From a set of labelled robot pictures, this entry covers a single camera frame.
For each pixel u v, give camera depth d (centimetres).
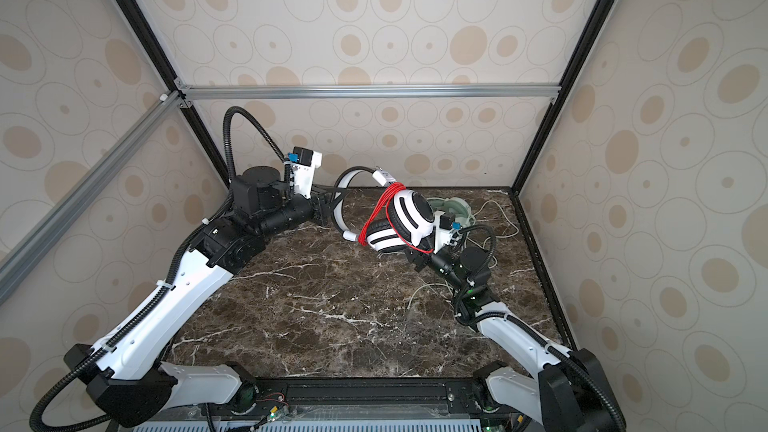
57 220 57
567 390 40
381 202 55
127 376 39
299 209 55
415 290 92
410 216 51
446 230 63
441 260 66
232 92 92
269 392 75
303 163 53
